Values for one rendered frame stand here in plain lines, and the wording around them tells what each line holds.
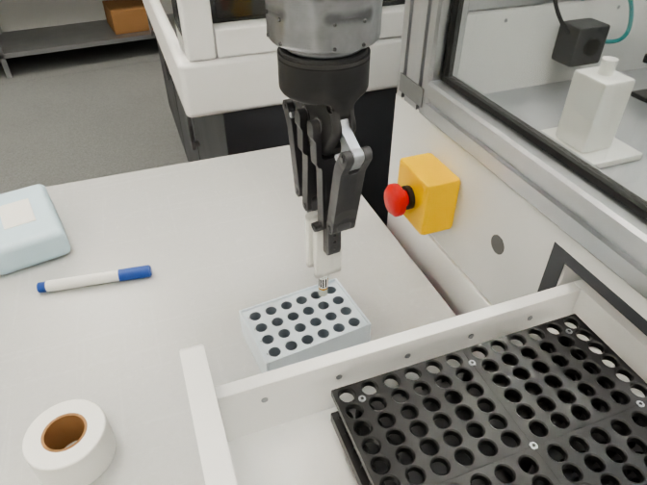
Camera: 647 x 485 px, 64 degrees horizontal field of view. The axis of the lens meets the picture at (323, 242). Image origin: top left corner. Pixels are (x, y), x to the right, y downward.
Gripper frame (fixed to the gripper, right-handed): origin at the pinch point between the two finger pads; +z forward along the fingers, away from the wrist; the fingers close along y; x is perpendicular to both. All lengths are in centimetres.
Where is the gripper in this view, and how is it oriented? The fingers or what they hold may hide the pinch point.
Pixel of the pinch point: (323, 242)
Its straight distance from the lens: 54.1
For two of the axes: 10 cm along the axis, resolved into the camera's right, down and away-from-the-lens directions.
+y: 4.5, 5.5, -7.0
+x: 8.9, -2.8, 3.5
